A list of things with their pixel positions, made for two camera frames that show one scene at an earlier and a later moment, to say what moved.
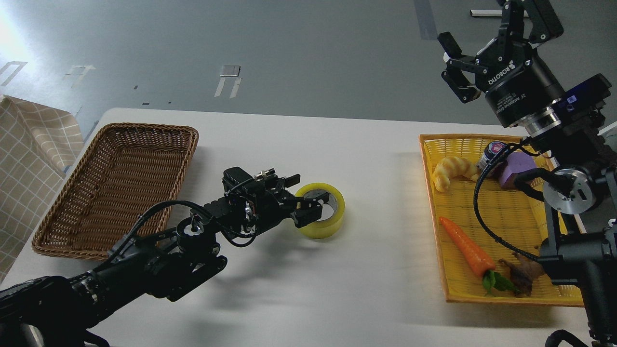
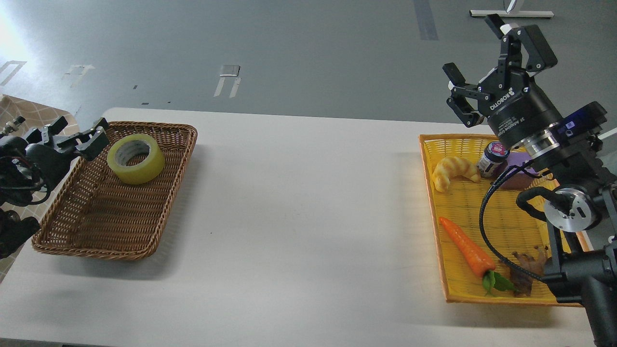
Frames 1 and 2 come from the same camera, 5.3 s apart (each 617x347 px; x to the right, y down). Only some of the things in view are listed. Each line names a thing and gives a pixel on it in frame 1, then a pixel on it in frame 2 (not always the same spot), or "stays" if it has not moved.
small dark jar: x=492 y=150 stays
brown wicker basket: x=125 y=186 stays
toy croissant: x=451 y=166 stays
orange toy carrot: x=476 y=260 stays
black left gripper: x=273 y=203 -> x=54 y=164
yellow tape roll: x=329 y=227 -> x=124 y=149
